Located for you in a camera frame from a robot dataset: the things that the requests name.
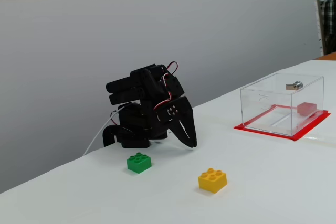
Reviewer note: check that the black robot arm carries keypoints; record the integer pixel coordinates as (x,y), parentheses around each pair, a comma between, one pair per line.
(139,87)

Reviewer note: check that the metal box lock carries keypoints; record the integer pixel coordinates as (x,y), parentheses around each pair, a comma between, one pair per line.
(295,85)

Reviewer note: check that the transparent plastic box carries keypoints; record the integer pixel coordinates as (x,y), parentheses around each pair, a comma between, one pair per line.
(265,108)

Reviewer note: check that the red tape frame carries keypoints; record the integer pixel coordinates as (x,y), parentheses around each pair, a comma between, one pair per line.
(302,134)

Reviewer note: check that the metal shelf upright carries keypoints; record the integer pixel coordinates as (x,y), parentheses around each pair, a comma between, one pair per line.
(318,11)

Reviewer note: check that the green lego brick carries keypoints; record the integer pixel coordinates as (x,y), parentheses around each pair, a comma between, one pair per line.
(138,163)

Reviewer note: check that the red lego brick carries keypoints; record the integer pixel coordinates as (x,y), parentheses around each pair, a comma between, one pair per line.
(306,109)

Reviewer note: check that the black table clamp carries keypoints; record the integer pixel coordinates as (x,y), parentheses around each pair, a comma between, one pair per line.
(108,136)

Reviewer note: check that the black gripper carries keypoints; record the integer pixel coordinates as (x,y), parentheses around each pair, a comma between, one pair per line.
(184,115)

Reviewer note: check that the yellow lego brick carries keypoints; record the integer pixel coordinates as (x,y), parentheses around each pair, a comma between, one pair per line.
(212,180)

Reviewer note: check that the brown wooden table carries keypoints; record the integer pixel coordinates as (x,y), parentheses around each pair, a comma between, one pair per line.
(328,56)

